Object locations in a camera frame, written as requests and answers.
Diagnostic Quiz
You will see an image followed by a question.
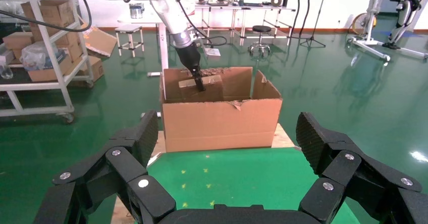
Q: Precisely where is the flat brown cardboard box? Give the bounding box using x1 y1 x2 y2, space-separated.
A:
28 53 74 83

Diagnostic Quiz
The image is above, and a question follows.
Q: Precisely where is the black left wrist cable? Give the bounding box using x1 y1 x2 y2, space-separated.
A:
165 0 229 47

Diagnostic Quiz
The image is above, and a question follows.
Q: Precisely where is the clear plastic bag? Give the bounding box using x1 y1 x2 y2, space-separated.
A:
20 42 68 71

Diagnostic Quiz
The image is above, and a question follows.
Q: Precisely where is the flattened leaning cardboard sheet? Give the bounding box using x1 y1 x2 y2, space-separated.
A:
82 23 118 59

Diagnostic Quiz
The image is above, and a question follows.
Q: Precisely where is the black tripod microphone stand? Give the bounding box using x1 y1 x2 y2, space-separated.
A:
299 0 332 48

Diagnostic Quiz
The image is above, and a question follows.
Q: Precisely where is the black curved pole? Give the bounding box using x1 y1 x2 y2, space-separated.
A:
292 0 302 38
301 0 311 38

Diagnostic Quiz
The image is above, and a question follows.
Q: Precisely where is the green table cloth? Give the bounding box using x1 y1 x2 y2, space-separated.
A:
146 147 361 224

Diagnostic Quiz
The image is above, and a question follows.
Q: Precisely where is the white floor stand frame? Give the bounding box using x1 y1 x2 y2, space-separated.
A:
347 0 428 63

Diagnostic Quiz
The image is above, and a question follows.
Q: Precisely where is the metal cloth clip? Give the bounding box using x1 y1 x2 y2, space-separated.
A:
147 153 163 168

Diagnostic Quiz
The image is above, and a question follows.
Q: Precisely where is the white black legged machine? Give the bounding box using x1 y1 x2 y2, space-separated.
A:
383 0 428 51

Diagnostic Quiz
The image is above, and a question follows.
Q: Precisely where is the black round swivel stool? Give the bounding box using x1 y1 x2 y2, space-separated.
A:
247 25 272 57

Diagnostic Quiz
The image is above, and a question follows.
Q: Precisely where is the yellow wheel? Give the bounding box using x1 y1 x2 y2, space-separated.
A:
352 12 378 36

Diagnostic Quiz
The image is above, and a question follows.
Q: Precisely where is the small white side stool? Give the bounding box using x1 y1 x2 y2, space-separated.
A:
115 25 146 59

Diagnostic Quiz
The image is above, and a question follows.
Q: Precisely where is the large open cardboard carton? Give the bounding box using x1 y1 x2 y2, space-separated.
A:
159 66 284 153

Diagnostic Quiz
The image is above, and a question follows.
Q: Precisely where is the metal can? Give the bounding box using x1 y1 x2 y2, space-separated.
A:
129 3 145 19

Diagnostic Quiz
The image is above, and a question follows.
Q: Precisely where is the white wheeled shelf rack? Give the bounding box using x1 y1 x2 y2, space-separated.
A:
0 0 96 125

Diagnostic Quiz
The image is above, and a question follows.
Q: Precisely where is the long black hanging cable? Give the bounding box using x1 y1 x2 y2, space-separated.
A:
0 0 92 33

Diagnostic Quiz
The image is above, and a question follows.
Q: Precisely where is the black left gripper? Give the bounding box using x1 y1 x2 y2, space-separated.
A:
175 41 206 93

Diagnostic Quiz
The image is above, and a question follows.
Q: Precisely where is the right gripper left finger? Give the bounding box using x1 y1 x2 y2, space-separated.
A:
33 109 177 224

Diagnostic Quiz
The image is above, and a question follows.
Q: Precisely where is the small brown cardboard box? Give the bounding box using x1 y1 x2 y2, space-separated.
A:
3 32 34 50

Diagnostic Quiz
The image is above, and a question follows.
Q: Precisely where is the medium brown cardboard box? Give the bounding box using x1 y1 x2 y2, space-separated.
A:
57 35 84 62

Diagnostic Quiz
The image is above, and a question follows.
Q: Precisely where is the large brown cardboard box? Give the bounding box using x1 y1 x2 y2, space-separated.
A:
20 0 81 42

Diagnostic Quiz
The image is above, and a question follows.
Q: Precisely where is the printed brown cardboard box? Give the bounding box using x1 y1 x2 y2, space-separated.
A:
72 55 105 88

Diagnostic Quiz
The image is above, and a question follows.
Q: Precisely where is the clear plastic bottle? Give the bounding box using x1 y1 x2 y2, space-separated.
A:
0 55 15 80

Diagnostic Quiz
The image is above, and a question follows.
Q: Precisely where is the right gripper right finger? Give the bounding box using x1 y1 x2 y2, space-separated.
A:
296 112 428 224

